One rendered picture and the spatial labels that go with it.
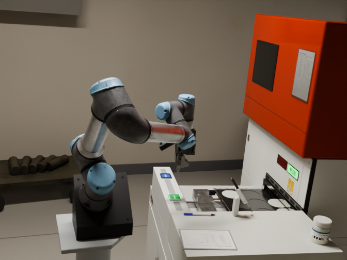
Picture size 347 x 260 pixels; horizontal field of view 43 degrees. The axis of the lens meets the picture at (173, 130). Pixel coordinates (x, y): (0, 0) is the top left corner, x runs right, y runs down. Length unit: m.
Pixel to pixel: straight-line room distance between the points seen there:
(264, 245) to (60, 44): 3.13
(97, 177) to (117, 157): 2.95
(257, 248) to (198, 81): 3.22
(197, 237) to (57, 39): 3.01
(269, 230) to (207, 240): 0.29
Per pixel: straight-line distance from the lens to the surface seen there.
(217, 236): 1.79
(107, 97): 1.50
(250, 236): 1.84
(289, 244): 1.83
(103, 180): 1.80
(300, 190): 2.15
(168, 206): 2.00
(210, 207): 2.22
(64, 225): 2.12
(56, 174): 4.09
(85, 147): 1.80
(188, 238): 1.75
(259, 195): 2.38
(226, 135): 5.09
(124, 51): 4.48
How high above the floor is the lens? 1.84
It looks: 16 degrees down
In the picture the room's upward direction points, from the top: 5 degrees clockwise
